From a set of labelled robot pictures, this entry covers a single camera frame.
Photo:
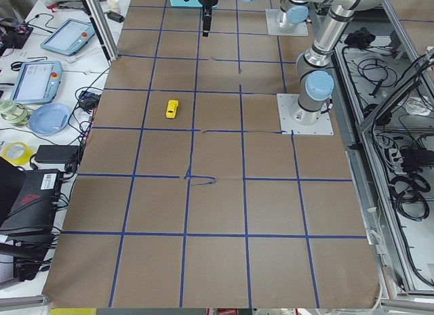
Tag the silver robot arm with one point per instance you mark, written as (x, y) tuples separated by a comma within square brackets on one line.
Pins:
[(316, 85), (284, 6)]

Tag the yellow beetle toy car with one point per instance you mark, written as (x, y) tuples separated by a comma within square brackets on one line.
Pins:
[(172, 109)]

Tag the light blue plate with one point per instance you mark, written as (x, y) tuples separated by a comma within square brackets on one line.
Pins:
[(49, 119)]

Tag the aluminium frame post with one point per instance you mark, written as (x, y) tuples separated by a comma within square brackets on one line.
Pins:
[(98, 20)]

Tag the green glass jar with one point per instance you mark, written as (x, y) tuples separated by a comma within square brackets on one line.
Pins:
[(15, 114)]

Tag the white paper cup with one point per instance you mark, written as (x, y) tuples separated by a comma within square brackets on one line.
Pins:
[(114, 6)]

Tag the black power adapter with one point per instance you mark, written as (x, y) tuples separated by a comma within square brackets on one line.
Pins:
[(56, 154)]

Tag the lower teach pendant tablet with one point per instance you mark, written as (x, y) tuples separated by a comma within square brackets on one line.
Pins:
[(37, 82)]

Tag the upper teach pendant tablet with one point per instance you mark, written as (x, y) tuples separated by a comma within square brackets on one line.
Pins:
[(69, 38)]

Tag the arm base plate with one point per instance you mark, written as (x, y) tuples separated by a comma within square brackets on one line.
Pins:
[(294, 120), (290, 23)]

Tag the black laptop computer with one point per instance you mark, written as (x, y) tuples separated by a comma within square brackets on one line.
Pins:
[(28, 211)]

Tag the aluminium side rail frame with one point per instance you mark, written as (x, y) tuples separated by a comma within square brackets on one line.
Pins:
[(387, 74)]

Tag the teach pendant tablet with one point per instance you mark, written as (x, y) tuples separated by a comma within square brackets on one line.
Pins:
[(37, 82), (69, 38)]

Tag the yellow tape roll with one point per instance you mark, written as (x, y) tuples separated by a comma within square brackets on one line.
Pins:
[(17, 153)]

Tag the brown paper table mat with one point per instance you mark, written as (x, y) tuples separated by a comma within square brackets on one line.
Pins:
[(216, 208)]

